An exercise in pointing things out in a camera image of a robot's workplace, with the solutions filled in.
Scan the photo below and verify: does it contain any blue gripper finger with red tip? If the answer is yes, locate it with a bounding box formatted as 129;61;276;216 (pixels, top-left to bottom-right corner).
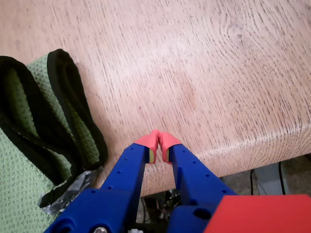
100;129;160;195
158;132;238;207

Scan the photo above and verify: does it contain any green cloth with black trim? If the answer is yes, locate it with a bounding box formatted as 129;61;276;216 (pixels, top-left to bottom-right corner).
0;48;109;233

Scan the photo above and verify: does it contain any crumpled grey tape piece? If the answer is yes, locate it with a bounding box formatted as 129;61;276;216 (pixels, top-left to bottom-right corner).
38;166;104;216

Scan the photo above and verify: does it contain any grey box under table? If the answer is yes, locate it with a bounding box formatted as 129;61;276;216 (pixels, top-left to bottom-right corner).
252;162;290;196

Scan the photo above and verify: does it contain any black cable under table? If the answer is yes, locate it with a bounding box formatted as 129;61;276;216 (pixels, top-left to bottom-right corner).
277;161;287;195

